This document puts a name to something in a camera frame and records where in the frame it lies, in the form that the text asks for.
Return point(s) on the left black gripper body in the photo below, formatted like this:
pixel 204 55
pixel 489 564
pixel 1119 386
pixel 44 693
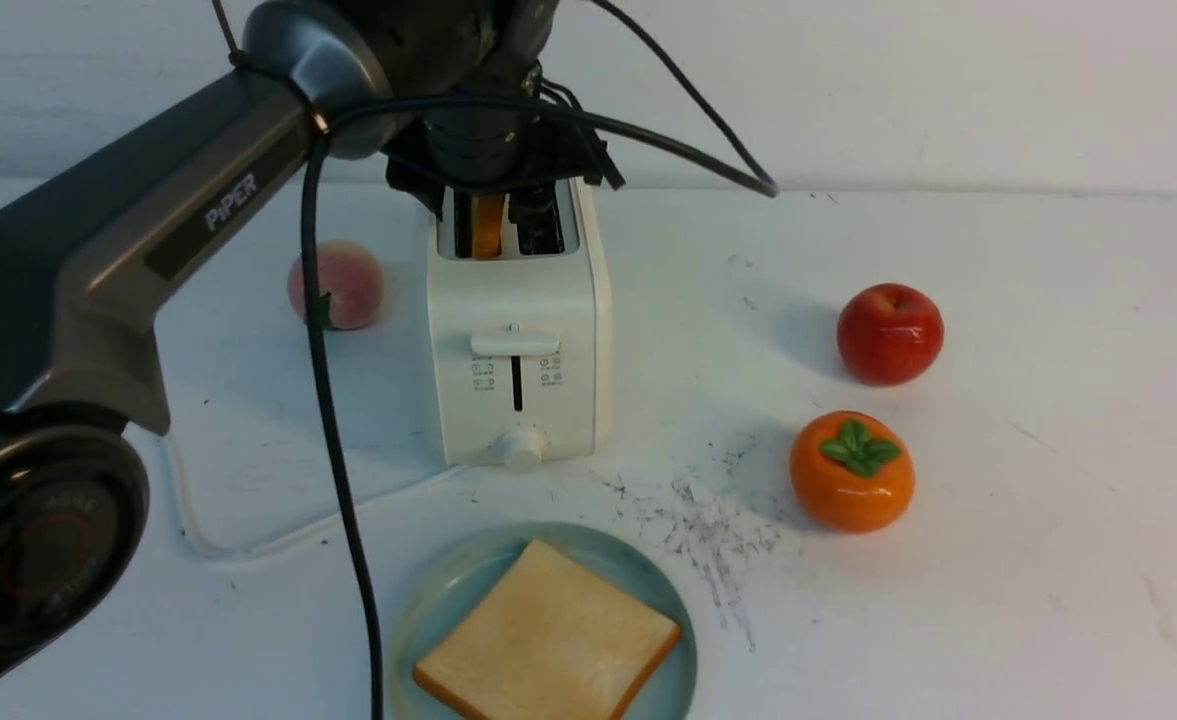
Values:
pixel 486 128

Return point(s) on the toasted bread slice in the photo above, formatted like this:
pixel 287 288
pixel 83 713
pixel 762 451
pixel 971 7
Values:
pixel 551 640
pixel 487 219

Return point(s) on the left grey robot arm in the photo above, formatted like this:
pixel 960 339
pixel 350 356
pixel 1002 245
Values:
pixel 88 258

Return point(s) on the pink peach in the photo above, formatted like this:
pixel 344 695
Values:
pixel 351 285

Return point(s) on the white two-slot toaster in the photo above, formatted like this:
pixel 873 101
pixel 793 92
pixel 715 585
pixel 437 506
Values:
pixel 516 335

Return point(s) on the red apple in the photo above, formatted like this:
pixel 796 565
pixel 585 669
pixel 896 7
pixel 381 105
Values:
pixel 889 334

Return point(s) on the light green round plate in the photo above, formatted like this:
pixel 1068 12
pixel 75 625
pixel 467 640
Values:
pixel 459 577

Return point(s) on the orange persimmon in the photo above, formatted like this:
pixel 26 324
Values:
pixel 851 473

